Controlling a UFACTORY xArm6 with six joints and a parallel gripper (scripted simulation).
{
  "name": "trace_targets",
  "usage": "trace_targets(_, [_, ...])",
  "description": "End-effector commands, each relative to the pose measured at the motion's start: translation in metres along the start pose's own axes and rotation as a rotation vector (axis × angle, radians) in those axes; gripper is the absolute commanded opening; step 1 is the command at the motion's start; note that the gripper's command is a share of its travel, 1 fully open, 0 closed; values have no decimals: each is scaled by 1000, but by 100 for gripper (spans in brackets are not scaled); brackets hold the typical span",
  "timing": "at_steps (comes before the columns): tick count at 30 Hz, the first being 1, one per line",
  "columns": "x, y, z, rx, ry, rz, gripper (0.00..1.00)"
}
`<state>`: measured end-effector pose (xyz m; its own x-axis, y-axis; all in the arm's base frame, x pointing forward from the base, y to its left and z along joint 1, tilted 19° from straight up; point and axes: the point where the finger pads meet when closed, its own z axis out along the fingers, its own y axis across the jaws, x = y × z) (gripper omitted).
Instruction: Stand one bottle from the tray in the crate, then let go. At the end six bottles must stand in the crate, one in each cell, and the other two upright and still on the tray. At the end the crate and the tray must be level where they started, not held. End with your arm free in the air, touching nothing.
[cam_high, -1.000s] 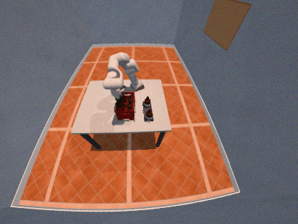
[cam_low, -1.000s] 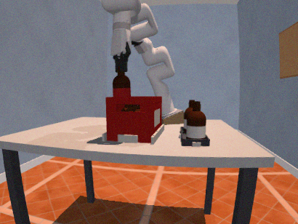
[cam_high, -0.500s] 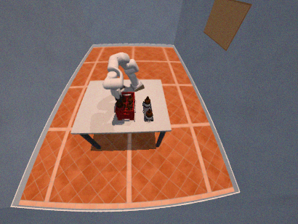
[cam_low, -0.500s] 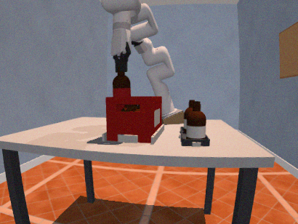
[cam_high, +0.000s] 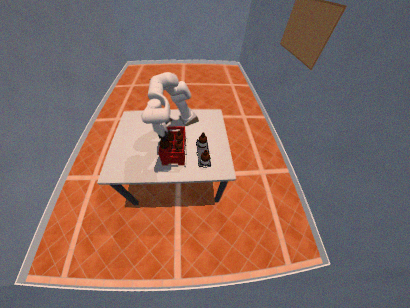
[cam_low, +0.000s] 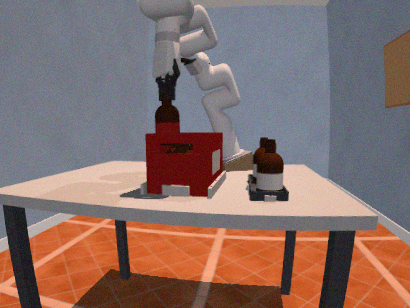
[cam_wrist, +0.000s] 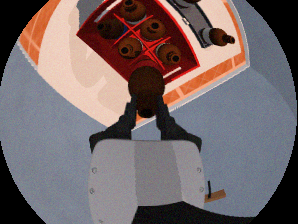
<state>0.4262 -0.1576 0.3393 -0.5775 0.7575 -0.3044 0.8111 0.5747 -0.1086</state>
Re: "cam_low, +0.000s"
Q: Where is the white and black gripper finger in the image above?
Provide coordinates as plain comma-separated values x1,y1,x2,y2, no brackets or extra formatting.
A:
155,77,166,101
165,59,180,100

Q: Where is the dark red crate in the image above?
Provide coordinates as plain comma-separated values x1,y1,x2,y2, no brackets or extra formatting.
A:
145,132,223,197

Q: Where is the brown glass bottle with white label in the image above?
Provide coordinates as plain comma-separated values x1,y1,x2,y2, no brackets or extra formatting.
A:
256,139,284,191

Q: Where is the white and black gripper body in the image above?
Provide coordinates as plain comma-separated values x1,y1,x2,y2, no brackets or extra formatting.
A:
152,40,181,78

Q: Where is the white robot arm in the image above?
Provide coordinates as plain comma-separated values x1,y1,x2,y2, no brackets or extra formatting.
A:
139,0,244,160

